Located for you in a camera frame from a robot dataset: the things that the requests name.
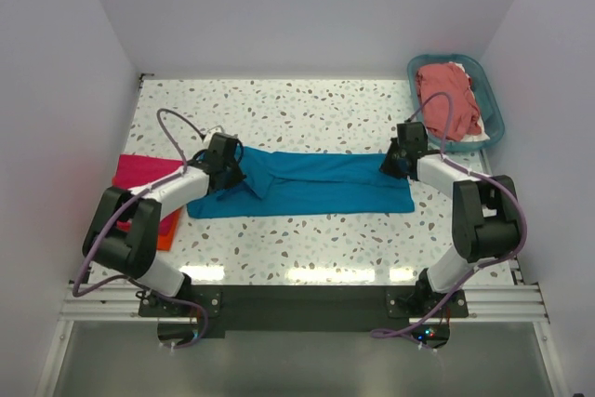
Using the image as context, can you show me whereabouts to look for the blue t shirt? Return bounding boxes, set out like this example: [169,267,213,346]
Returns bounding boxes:
[187,147,415,219]

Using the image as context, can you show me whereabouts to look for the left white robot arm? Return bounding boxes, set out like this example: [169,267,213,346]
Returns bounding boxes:
[73,132,245,315]

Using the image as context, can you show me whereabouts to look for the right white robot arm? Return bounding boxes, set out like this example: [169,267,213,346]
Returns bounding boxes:
[380,122,527,316]

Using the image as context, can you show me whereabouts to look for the salmon pink t shirt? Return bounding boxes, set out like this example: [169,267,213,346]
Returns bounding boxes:
[415,61,481,142]

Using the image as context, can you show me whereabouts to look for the white cloth in basket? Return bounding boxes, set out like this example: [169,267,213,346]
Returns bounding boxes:
[450,61,490,143]

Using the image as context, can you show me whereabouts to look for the teal plastic basket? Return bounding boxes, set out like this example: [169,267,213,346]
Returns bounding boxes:
[407,54,505,152]

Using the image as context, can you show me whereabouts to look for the folded orange t shirt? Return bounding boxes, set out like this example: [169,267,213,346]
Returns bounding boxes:
[112,176,181,252]

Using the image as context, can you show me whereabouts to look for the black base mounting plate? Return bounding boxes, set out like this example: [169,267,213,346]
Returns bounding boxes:
[136,285,469,348]

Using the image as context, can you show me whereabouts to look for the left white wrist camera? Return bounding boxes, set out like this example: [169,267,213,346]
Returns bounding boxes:
[205,126,225,136]

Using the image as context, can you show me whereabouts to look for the aluminium frame rail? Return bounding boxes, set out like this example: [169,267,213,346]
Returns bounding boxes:
[58,252,552,324]

